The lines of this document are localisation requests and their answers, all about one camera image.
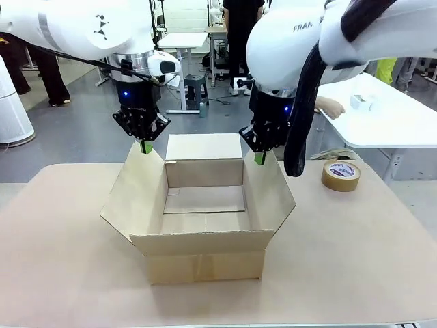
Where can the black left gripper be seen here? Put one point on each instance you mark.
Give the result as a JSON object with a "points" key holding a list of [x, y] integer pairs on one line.
{"points": [[136, 97]]}

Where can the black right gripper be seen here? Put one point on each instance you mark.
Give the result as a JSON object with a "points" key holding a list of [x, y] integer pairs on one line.
{"points": [[269, 109]]}

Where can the brown packing tape roll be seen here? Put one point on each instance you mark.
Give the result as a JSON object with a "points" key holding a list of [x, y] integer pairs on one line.
{"points": [[341, 179]]}

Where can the brown cardboard box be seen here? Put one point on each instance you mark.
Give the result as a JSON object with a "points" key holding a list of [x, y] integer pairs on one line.
{"points": [[205, 266]]}

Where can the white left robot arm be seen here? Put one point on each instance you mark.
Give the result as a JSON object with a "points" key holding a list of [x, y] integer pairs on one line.
{"points": [[68, 24]]}

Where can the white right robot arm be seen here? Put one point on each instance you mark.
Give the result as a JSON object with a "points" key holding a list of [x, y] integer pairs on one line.
{"points": [[273, 44]]}

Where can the person's left hand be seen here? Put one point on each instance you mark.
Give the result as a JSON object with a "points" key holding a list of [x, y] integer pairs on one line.
{"points": [[330, 106]]}

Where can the small grey bottle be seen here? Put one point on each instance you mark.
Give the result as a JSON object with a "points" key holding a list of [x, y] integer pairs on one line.
{"points": [[203, 111]]}

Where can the grey plastic stool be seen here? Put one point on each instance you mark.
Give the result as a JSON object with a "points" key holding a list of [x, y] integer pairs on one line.
{"points": [[196, 82]]}

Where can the beige fabric object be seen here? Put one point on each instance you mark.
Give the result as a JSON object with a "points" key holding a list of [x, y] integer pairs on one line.
{"points": [[338, 153]]}

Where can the white height-adjustable desk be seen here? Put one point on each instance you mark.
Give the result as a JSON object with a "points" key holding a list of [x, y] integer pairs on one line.
{"points": [[184, 39]]}

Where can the small white box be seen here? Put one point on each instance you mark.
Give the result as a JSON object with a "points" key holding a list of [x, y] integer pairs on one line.
{"points": [[361, 102]]}

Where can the bystander in blue shirt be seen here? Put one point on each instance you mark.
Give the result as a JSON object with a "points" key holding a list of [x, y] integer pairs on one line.
{"points": [[51, 78]]}

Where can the bystander in black clothes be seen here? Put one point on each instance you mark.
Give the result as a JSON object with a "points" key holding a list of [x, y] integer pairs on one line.
{"points": [[239, 30]]}

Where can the wooden-top desk with equipment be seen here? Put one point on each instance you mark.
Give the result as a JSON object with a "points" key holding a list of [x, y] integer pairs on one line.
{"points": [[216, 30]]}

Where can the white rounded table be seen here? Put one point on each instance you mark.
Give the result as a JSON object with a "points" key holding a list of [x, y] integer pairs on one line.
{"points": [[392, 126]]}

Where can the white air purifier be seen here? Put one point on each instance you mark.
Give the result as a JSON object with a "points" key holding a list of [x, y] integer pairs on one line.
{"points": [[13, 116]]}

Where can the bystander in yellow-green trousers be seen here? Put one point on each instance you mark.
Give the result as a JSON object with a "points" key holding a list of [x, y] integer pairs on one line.
{"points": [[385, 70]]}

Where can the bystander in grey trousers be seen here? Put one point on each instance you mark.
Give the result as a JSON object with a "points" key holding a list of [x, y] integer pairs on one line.
{"points": [[408, 71]]}

